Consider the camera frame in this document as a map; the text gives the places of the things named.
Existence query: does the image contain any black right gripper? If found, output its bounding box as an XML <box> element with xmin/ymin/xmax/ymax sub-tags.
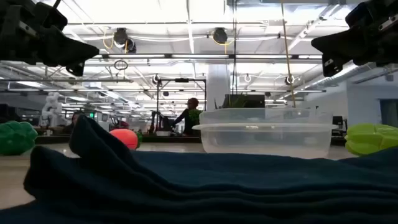
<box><xmin>310</xmin><ymin>0</ymin><xmax>398</xmax><ymax>78</ymax></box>

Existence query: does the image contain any coiled black cable loop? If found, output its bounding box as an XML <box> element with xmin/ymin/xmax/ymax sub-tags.
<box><xmin>113</xmin><ymin>59</ymin><xmax>129</xmax><ymax>71</ymax></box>

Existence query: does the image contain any black hanging cable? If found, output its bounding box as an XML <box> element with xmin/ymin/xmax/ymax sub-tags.
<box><xmin>231</xmin><ymin>0</ymin><xmax>239</xmax><ymax>96</ymax></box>

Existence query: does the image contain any long ceiling light bar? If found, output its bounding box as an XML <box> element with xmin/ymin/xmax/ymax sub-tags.
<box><xmin>83</xmin><ymin>53</ymin><xmax>324</xmax><ymax>60</ymax></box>

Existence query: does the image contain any black monitor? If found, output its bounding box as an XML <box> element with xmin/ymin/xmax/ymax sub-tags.
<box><xmin>222</xmin><ymin>94</ymin><xmax>266</xmax><ymax>109</ymax></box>

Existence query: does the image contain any standing person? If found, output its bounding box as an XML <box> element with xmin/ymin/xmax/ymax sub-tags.
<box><xmin>172</xmin><ymin>97</ymin><xmax>203</xmax><ymax>136</ymax></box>

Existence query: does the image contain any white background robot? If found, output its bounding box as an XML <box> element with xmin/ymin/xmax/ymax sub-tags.
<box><xmin>39</xmin><ymin>91</ymin><xmax>68</xmax><ymax>128</ymax></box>

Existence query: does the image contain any spiky green plant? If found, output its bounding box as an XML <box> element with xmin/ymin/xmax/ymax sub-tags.
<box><xmin>213</xmin><ymin>95</ymin><xmax>248</xmax><ymax>109</ymax></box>

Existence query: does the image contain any clear plastic tupperware container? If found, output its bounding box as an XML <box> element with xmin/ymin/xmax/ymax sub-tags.
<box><xmin>192</xmin><ymin>108</ymin><xmax>339</xmax><ymax>159</ymax></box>

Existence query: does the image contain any black office chair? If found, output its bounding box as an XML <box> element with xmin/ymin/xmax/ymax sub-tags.
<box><xmin>331</xmin><ymin>115</ymin><xmax>348</xmax><ymax>138</ymax></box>

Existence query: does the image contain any lime green toy vegetable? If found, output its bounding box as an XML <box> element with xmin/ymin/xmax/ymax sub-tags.
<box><xmin>344</xmin><ymin>123</ymin><xmax>398</xmax><ymax>157</ymax></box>

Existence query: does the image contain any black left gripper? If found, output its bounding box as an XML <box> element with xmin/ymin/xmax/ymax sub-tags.
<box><xmin>0</xmin><ymin>0</ymin><xmax>100</xmax><ymax>77</ymax></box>

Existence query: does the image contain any seated person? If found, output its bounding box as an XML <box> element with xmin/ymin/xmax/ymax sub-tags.
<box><xmin>63</xmin><ymin>111</ymin><xmax>82</xmax><ymax>134</ymax></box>

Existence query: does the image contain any yellow hanging rope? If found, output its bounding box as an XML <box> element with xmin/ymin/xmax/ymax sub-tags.
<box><xmin>280</xmin><ymin>0</ymin><xmax>297</xmax><ymax>109</ymax></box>

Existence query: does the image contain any dark green toy vegetable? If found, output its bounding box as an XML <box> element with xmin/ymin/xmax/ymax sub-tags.
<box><xmin>0</xmin><ymin>120</ymin><xmax>39</xmax><ymax>156</ymax></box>

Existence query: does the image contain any black metal frame rig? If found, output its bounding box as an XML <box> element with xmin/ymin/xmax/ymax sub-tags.
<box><xmin>155</xmin><ymin>77</ymin><xmax>208</xmax><ymax>134</ymax></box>

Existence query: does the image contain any large black ceiling cable reel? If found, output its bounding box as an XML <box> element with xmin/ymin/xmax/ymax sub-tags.
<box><xmin>212</xmin><ymin>27</ymin><xmax>229</xmax><ymax>45</ymax></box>
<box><xmin>112</xmin><ymin>27</ymin><xmax>137</xmax><ymax>54</ymax></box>

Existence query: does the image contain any red toy strawberry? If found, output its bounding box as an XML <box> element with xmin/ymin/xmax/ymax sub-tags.
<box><xmin>109</xmin><ymin>128</ymin><xmax>144</xmax><ymax>151</ymax></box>

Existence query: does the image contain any dark blue cloth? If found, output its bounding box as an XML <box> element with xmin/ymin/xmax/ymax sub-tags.
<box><xmin>0</xmin><ymin>114</ymin><xmax>398</xmax><ymax>224</ymax></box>

